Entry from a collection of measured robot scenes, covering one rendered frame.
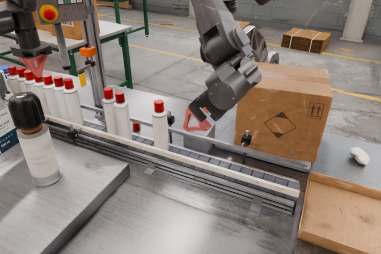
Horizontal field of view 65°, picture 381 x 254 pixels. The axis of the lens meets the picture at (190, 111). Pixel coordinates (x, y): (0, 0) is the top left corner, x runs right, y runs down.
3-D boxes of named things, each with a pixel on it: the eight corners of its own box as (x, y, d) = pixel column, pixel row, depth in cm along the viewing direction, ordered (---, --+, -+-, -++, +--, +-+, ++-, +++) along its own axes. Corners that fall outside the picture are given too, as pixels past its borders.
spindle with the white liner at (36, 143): (26, 181, 95) (-5, 98, 80) (48, 164, 102) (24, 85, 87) (46, 190, 92) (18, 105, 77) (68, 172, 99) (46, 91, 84)
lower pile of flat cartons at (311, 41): (279, 46, 492) (282, 33, 481) (291, 38, 530) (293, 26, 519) (320, 54, 459) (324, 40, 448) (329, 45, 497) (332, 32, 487)
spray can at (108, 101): (105, 137, 116) (97, 90, 106) (113, 130, 120) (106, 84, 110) (116, 140, 114) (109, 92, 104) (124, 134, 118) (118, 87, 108)
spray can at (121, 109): (115, 142, 114) (108, 94, 103) (123, 135, 118) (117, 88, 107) (127, 145, 112) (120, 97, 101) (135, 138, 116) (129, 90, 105)
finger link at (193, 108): (169, 122, 68) (191, 101, 62) (186, 109, 73) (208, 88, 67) (189, 144, 68) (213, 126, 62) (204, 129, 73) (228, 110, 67)
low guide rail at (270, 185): (36, 117, 127) (34, 112, 126) (38, 115, 128) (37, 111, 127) (297, 198, 87) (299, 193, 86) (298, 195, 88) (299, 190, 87)
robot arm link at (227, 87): (241, 24, 58) (210, 46, 64) (212, 39, 50) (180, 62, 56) (272, 76, 59) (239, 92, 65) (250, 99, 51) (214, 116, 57)
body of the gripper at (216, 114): (193, 101, 64) (214, 81, 59) (215, 83, 71) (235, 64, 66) (214, 123, 64) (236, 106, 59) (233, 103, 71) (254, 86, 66)
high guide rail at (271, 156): (46, 98, 130) (46, 95, 129) (49, 97, 131) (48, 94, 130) (304, 168, 90) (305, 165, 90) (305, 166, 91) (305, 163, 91)
